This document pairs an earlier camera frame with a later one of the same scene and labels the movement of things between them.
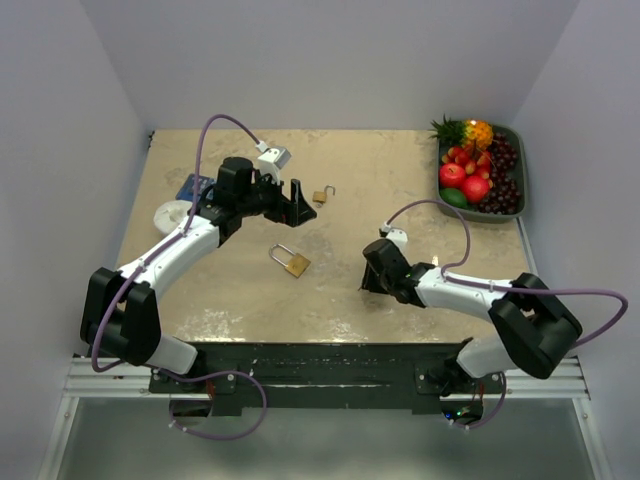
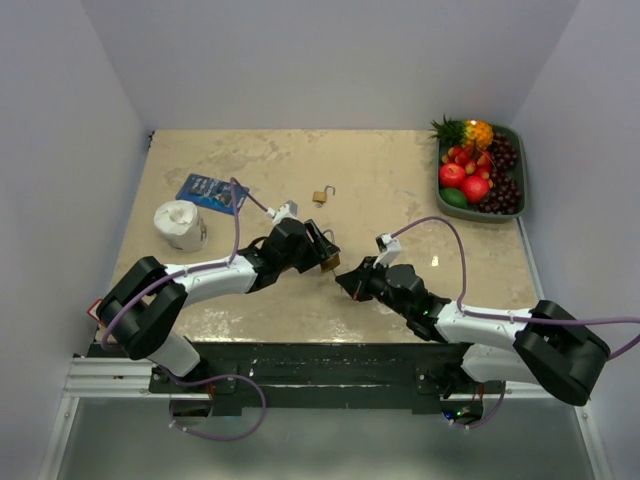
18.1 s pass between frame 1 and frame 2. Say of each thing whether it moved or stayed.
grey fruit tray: stayed
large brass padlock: moved
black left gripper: moved
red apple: stayed
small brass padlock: stayed
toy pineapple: stayed
